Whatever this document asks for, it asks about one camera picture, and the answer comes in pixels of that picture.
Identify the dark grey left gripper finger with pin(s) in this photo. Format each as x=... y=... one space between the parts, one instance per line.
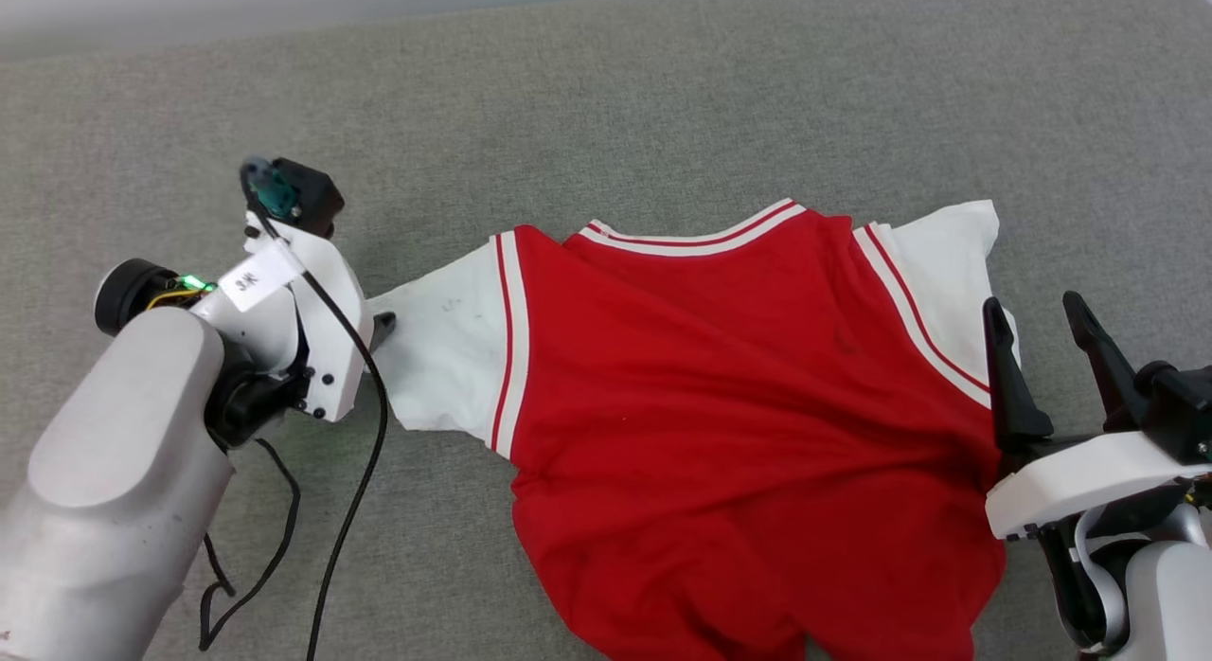
x=383 y=328

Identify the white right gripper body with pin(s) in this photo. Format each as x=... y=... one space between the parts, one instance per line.
x=1079 y=481

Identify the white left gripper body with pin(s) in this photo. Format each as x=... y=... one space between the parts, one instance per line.
x=331 y=301

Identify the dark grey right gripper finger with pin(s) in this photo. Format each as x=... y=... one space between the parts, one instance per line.
x=1018 y=396
x=1113 y=377

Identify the red and white shirt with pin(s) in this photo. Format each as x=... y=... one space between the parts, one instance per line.
x=710 y=405

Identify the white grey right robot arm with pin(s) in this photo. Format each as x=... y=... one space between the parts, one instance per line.
x=1169 y=604

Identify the white paper label tag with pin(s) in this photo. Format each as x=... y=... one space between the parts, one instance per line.
x=258 y=277

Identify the grey fabric sofa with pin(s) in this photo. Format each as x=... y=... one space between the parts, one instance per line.
x=663 y=102

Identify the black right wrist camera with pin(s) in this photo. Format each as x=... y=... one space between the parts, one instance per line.
x=1184 y=405

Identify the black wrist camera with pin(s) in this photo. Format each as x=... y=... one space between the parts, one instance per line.
x=1184 y=405
x=308 y=195

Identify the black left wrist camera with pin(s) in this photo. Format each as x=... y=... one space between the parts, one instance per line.
x=308 y=195

